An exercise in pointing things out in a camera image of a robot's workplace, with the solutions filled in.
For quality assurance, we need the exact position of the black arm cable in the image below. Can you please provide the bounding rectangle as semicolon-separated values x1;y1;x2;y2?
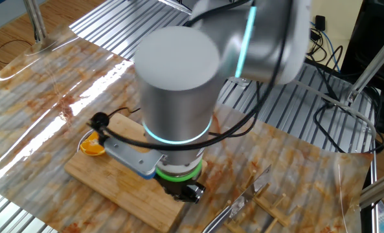
87;0;293;151

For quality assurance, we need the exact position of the clear plastic tube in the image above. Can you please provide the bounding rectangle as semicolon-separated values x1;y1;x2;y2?
293;80;378;143

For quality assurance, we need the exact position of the wooden peg rack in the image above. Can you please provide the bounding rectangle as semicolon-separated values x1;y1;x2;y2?
222;168;300;233

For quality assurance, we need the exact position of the black floor cable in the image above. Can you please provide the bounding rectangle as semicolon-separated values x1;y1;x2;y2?
0;38;34;83

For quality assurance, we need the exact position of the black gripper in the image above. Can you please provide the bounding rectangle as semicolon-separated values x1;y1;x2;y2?
159;177;207;205

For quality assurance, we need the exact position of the thin aluminium frame post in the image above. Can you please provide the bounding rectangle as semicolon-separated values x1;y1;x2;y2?
369;142;379;233

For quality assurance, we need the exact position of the bamboo cutting board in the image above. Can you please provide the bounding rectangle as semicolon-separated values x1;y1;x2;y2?
63;112;209;233

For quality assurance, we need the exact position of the marble pattern plastic mat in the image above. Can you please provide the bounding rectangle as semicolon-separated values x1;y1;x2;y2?
0;25;374;233

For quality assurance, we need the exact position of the steel cleaver knife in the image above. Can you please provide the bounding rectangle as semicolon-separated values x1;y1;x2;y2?
201;164;273;233

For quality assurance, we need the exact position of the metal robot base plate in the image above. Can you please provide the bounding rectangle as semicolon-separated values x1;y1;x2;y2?
227;76;253;87

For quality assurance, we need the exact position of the black power adapter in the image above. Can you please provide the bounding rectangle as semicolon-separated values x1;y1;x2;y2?
314;15;327;32

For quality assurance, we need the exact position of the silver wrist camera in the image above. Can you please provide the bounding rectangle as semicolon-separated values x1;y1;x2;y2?
101;136;166;181

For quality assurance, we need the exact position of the cut orange piece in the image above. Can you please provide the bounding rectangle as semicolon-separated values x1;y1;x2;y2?
80;131;107;157

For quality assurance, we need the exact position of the black looped cable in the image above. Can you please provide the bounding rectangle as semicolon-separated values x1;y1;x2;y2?
312;45;384;155

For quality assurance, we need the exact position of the black equipment case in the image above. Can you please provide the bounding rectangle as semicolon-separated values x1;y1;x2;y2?
340;0;384;135

